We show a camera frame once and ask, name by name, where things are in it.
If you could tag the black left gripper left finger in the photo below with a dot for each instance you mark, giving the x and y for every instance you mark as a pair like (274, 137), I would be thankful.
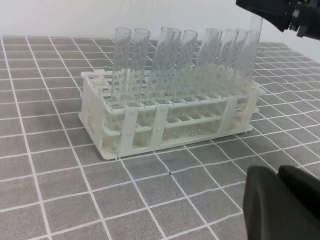
(272, 212)

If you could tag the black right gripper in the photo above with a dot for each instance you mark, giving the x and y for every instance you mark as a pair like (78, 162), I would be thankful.
(300, 16)

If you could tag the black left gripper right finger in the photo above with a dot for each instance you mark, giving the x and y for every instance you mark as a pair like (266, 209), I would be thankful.
(305, 187)

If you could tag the white plastic test tube rack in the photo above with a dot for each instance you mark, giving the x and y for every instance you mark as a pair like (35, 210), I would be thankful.
(133, 130)

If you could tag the grey grid tablecloth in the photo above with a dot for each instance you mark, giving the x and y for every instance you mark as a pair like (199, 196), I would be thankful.
(54, 184)

